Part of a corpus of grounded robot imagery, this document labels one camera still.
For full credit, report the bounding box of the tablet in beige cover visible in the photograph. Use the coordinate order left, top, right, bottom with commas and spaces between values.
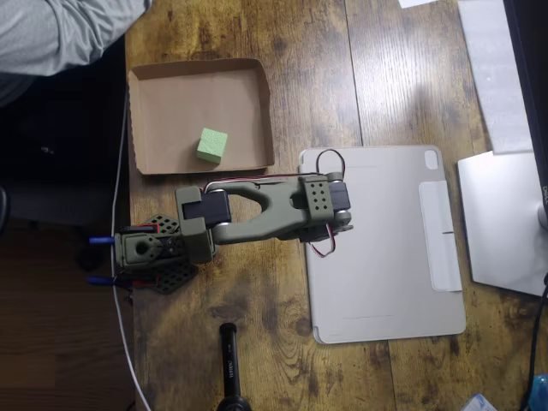
298, 144, 468, 346

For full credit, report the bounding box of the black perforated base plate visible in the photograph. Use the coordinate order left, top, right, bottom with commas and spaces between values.
131, 211, 200, 296

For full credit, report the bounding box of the black chair armrest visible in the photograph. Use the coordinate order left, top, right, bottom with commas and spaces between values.
0, 186, 10, 236

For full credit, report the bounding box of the green foam cube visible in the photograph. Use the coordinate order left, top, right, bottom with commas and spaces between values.
195, 127, 229, 164

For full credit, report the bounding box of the blue handled clamp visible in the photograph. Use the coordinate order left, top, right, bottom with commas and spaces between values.
86, 273, 160, 289
88, 223, 160, 247

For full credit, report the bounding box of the silver monitor stand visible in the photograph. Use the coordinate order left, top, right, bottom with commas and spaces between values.
456, 150, 548, 299

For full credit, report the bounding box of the black monitor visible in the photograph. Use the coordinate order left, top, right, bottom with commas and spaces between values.
503, 0, 548, 206

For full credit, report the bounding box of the white cable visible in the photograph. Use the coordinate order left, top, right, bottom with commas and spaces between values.
110, 96, 152, 411

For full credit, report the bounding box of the blue round object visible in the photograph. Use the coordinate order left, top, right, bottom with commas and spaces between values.
528, 372, 548, 411

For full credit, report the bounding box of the white and blue packet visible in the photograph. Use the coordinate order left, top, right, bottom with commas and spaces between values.
462, 393, 500, 411

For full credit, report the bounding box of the black cable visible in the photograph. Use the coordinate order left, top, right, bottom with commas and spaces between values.
515, 273, 548, 411

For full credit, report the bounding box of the black camera stand pole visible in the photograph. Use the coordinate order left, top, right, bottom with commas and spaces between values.
216, 323, 253, 411

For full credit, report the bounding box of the red black servo wire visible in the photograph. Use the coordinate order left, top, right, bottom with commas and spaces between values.
204, 148, 348, 259

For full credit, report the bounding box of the brown cardboard tray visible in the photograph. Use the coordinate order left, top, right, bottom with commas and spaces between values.
127, 57, 276, 176

